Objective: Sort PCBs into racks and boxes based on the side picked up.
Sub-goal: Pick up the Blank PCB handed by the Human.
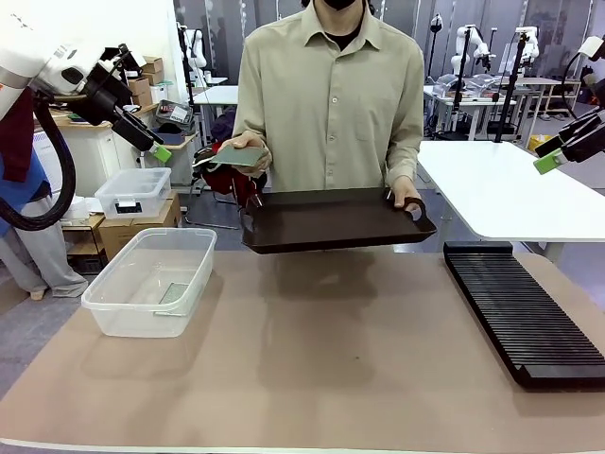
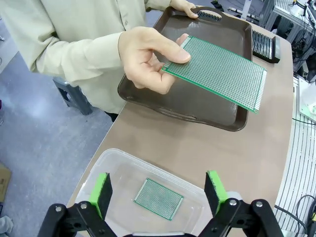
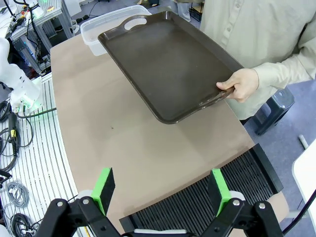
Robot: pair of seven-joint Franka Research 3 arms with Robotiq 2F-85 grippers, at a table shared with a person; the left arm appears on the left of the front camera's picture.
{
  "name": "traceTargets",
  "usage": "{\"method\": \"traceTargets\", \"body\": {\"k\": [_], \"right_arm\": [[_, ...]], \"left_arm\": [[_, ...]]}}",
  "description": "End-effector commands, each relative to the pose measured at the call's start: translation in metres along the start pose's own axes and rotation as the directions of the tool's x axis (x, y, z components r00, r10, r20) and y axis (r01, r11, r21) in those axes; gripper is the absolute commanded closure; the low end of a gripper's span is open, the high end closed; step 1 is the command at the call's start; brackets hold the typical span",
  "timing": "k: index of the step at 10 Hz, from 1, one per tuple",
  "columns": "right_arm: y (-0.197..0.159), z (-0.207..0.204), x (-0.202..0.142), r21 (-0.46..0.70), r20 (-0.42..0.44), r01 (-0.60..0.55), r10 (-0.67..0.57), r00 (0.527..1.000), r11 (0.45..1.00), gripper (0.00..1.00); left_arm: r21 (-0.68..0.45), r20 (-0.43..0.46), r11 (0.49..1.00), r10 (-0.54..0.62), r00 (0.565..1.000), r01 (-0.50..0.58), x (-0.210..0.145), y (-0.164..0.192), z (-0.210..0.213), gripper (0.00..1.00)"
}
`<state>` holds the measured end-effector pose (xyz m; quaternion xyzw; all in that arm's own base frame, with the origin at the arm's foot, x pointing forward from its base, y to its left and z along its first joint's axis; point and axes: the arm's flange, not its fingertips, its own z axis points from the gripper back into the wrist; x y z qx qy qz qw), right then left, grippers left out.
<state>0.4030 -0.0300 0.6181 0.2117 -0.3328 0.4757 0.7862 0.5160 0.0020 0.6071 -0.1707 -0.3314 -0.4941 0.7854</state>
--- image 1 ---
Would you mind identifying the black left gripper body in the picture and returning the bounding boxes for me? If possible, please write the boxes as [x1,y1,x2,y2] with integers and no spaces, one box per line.
[70,46,131,127]

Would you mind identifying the grey-green PCB board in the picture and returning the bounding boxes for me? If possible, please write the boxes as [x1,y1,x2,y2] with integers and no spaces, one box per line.
[207,144,266,168]

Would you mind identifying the green perforated PCB board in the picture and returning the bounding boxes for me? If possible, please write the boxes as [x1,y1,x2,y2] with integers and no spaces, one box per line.
[160,282,188,305]

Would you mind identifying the dark brown plastic serving tray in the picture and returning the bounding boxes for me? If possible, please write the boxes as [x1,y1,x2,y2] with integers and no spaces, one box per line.
[239,187,439,255]

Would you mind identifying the person's left forearm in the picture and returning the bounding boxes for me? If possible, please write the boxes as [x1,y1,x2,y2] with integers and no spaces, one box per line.
[385,127,425,188]

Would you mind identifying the person's right forearm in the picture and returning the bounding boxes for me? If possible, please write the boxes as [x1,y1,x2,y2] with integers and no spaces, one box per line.
[232,101,267,143]

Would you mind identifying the stack of small cardboard boxes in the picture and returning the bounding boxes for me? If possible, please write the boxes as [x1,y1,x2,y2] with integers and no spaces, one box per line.
[126,56,164,108]

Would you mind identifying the person's right hand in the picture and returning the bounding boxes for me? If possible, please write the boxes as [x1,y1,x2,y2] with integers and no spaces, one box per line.
[221,132,273,174]

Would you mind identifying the person's left hand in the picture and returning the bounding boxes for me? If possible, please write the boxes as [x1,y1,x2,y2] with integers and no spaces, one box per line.
[390,177,423,209]

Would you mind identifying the black parts tray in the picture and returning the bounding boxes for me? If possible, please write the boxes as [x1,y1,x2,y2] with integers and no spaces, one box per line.
[155,98,191,125]

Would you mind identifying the clear lidded storage box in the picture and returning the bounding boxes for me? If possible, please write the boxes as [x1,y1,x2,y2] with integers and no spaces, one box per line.
[94,167,173,220]

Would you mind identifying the white cabinet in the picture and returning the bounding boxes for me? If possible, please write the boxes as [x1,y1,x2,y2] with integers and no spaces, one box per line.
[32,120,143,200]

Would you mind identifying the white side table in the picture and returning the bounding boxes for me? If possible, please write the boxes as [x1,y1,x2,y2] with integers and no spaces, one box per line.
[418,140,605,264]

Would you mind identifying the red garment on chair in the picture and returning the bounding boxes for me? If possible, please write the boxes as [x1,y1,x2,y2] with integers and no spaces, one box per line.
[193,145,267,209]

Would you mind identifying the large cardboard box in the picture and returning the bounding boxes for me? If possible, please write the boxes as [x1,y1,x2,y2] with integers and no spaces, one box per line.
[97,191,183,262]

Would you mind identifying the black tripod stand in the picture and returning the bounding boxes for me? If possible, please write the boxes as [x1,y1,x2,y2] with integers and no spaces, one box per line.
[493,31,531,144]

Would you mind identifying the white background desk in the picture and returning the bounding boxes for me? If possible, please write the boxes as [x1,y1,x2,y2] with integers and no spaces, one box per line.
[192,84,240,143]

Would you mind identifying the grey background workbench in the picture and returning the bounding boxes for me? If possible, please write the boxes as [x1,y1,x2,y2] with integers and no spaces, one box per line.
[423,82,503,141]

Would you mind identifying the low wooden shelf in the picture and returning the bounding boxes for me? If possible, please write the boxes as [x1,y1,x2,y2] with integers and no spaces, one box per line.
[60,212,106,276]

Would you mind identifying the clear plastic bin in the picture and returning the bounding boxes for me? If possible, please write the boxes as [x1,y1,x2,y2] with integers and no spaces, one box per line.
[80,227,218,339]

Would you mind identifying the black slotted PCB rack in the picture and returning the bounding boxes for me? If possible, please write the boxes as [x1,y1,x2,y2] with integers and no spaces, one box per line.
[442,240,605,392]

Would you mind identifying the bystander in red and blue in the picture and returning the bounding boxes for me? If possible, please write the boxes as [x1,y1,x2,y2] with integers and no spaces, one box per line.
[0,87,89,300]

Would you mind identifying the person in beige shirt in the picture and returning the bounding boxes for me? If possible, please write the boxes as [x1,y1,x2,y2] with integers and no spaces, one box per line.
[231,0,426,193]

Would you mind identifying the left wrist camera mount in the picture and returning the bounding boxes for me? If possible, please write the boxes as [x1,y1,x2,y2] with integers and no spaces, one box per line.
[96,43,147,79]

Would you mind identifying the black corrugated cable hose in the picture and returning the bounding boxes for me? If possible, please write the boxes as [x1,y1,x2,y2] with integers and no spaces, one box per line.
[0,89,78,233]

